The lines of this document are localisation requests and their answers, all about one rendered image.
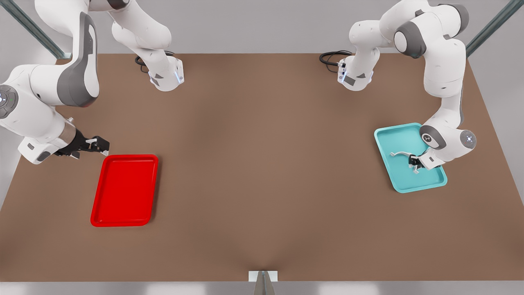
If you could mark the white drainage pipe clamp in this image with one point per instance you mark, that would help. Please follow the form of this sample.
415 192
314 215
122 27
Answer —
401 155

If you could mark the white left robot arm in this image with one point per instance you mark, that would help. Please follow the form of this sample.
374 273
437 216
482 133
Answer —
444 61

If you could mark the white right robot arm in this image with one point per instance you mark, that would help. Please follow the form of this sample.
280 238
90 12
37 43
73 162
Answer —
77 69

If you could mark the teal rectangular tray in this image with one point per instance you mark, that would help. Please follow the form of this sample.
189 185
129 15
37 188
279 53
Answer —
399 164

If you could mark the red rectangular tray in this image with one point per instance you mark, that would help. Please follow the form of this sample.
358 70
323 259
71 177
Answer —
125 190

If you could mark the silver frame post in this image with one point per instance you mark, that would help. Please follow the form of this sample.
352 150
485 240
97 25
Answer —
35 28
262 283
489 28

